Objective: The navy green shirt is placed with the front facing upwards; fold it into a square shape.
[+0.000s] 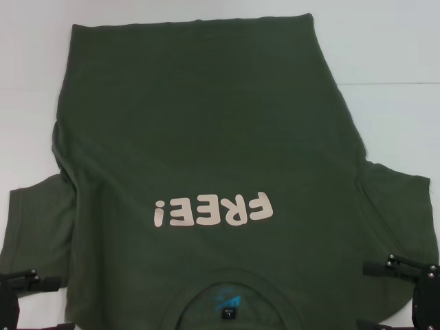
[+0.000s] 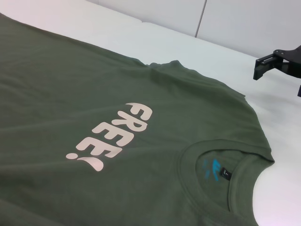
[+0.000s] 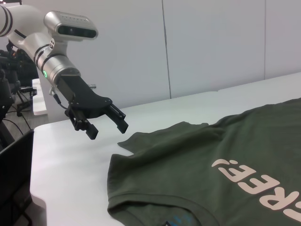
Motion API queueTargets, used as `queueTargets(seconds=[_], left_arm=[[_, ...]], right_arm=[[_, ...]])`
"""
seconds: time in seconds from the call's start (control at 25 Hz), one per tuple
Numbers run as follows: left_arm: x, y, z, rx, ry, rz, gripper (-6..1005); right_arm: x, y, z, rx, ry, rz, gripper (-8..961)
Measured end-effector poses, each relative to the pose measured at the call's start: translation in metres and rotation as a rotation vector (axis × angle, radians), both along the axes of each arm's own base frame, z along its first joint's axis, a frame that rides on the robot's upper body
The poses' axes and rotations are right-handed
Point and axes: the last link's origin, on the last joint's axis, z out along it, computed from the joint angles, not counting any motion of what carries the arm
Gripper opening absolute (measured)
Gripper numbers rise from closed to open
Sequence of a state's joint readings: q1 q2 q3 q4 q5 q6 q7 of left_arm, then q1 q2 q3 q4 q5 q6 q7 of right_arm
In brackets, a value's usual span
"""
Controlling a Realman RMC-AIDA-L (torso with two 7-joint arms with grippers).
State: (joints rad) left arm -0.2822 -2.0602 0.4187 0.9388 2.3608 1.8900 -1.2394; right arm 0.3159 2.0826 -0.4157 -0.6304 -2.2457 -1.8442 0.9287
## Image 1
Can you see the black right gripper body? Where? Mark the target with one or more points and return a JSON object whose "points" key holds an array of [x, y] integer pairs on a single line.
{"points": [[426, 295]]}

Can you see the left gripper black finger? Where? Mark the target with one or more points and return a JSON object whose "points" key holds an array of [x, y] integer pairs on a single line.
{"points": [[46, 282], [55, 327]]}

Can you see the dark green FREE t-shirt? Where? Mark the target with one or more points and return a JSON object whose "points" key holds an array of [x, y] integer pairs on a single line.
{"points": [[206, 137]]}

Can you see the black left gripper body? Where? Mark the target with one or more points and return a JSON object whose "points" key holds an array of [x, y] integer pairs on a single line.
{"points": [[8, 309]]}

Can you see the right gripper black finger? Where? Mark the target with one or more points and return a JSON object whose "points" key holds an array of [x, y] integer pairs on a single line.
{"points": [[376, 268], [371, 326]]}

